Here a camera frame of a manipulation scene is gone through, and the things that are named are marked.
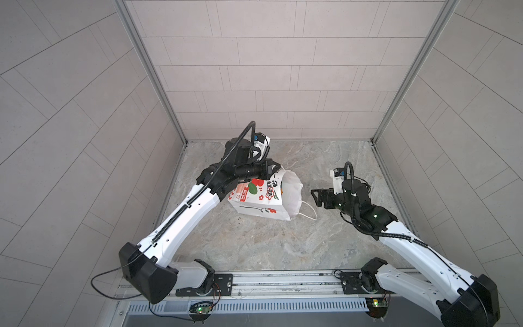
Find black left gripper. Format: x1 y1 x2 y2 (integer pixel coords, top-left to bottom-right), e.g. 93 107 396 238
231 157 280 183

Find floral white paper bag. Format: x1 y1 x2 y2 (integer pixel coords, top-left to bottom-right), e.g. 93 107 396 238
228 168 317 222

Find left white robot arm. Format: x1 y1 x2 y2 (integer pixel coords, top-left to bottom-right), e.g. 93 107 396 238
118 121 281 305

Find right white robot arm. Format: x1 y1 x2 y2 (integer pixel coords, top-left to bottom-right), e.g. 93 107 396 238
311 162 501 326

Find white ventilation grille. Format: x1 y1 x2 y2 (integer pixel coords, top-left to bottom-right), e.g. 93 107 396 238
127 298 369 316

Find right green circuit board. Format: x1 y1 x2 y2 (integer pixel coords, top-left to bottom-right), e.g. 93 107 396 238
366 298 389 320

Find green circuit board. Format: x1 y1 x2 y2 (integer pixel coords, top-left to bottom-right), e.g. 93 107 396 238
366 298 389 320
189 301 214 315

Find left green circuit board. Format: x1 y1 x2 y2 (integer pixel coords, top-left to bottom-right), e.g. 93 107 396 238
189 301 214 315

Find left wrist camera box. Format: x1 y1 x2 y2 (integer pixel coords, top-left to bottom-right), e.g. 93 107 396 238
251 132 270 162

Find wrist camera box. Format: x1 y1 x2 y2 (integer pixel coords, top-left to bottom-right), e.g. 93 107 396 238
251 132 270 162
330 168 345 195

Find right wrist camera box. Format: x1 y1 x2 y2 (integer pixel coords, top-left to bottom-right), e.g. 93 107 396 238
330 168 345 195

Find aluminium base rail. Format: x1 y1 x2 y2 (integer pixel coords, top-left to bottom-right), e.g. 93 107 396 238
114 268 426 299

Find aluminium left corner post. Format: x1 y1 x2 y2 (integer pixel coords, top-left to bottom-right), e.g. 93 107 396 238
114 0 188 144

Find aluminium corner post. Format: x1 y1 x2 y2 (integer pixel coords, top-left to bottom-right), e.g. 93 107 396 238
114 0 188 144
370 0 460 144

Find aluminium right corner post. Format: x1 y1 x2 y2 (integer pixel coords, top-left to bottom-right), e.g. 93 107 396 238
370 0 460 144

